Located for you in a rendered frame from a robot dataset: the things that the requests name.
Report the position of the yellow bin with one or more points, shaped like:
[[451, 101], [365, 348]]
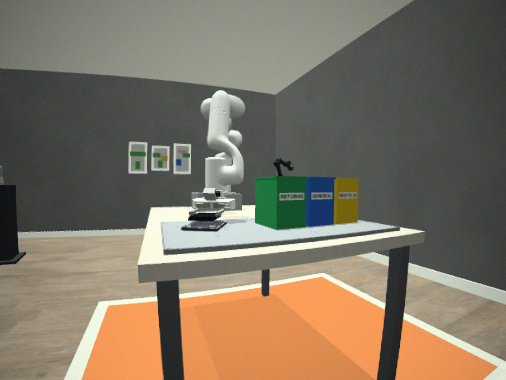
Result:
[[346, 200]]

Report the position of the green open-top bin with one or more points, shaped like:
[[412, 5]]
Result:
[[280, 202]]

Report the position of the blue bin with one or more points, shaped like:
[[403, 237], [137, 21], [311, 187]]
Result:
[[320, 201]]

